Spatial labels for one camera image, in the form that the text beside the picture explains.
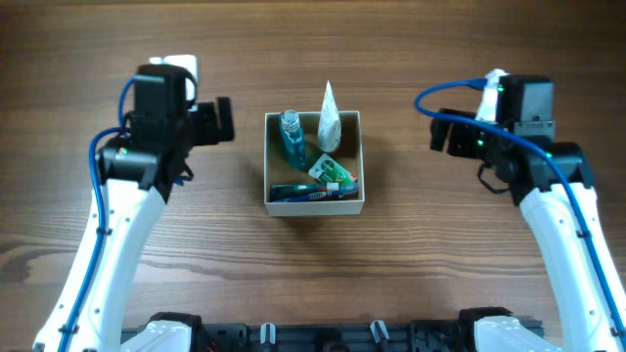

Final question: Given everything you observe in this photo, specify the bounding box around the blue mouthwash bottle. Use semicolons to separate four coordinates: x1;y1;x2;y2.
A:
280;110;306;170

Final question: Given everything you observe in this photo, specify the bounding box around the white cardboard box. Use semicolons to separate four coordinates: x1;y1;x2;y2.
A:
263;110;366;217

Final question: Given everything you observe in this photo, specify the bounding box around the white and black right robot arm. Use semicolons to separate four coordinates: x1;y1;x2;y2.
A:
415;69;625;351

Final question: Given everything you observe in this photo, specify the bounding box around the white lotion tube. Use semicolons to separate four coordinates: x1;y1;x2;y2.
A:
317;81;341;154

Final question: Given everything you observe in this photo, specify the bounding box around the green toothpaste tube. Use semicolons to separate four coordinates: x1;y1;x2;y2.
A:
270;183;339;201

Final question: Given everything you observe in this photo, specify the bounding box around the blue and white toothbrush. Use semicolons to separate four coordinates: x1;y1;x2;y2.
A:
273;185;359;202

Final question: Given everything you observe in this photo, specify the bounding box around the green soap box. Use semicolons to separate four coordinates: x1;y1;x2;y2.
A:
308;154;357;185

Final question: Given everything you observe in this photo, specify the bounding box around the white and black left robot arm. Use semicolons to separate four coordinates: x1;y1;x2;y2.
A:
32;55;235;351

